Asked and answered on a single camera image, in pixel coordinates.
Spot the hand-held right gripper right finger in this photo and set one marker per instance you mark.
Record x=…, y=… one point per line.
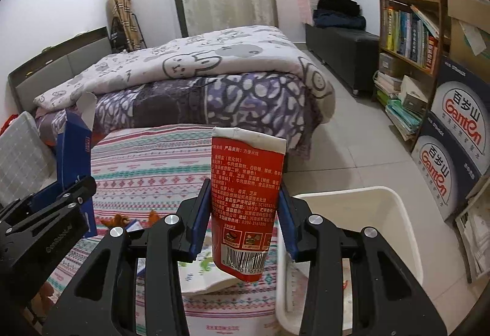
x=287, y=228

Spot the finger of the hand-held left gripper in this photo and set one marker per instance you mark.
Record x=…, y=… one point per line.
x=17, y=209
x=76, y=190

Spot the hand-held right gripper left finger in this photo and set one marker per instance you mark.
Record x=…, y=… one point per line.
x=199, y=228

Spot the blue cardboard box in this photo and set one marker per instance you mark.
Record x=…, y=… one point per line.
x=72, y=152

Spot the red snack packet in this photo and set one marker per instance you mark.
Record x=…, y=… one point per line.
x=245, y=183

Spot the white plastic bin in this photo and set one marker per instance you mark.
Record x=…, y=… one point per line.
x=382, y=213

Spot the small orange object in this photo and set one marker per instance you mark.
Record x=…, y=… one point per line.
x=154, y=216
x=113, y=222

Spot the striped patterned blanket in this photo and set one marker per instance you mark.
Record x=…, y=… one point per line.
x=153, y=167

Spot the grey bed headboard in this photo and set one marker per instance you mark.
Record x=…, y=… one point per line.
x=57, y=64

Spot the purple patterned blanket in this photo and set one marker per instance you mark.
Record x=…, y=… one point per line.
x=229, y=98

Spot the dark blue water carton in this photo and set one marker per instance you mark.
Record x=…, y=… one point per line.
x=436, y=183
x=459, y=117

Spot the pile of books and magazines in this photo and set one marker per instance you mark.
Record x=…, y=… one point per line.
x=398, y=110

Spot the white cartoon quilt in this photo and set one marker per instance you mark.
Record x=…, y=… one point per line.
x=229, y=52

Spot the plaid scarf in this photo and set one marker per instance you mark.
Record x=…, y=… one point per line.
x=122, y=14

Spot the white illustrated box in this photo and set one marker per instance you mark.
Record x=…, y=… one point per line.
x=413, y=94

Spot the black storage bench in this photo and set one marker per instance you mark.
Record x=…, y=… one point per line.
x=340, y=49

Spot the stack of white papers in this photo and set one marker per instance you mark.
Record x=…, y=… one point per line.
x=474, y=240

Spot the grey storage box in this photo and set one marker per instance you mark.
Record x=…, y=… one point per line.
x=388, y=64

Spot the dark blue clothes pile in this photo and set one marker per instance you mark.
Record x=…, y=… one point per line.
x=337, y=20

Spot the row of upright books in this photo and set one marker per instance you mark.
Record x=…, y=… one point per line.
x=409, y=33

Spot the black bag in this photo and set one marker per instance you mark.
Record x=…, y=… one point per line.
x=338, y=3

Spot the brown cardboard box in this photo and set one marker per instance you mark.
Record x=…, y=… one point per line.
x=467, y=26

